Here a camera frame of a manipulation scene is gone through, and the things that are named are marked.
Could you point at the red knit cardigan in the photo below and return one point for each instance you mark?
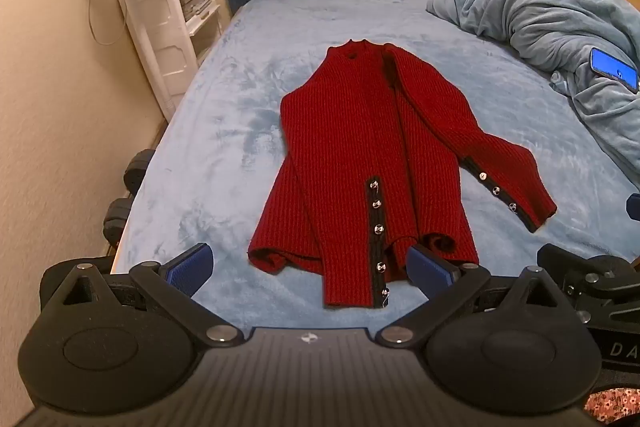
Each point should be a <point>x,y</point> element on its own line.
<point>350,147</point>

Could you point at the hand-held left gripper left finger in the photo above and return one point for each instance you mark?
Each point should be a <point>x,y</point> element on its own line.
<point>191,264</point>

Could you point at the smartphone with lit screen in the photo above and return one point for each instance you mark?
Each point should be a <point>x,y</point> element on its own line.
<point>614,69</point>

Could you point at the crumpled blue-grey comforter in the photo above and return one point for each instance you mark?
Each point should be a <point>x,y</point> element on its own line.
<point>560,22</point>

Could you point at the black dumbbell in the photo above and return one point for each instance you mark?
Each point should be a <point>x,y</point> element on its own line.
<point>119,217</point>
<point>140,169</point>

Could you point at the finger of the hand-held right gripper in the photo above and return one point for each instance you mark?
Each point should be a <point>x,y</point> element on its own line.
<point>590,282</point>
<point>633,208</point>

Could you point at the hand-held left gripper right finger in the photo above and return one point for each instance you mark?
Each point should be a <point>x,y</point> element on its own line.
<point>429,269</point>

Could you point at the person's floral clothing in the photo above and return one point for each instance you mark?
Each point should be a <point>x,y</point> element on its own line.
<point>612,404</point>

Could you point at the light blue bed blanket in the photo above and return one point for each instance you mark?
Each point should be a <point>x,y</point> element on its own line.
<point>225,117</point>

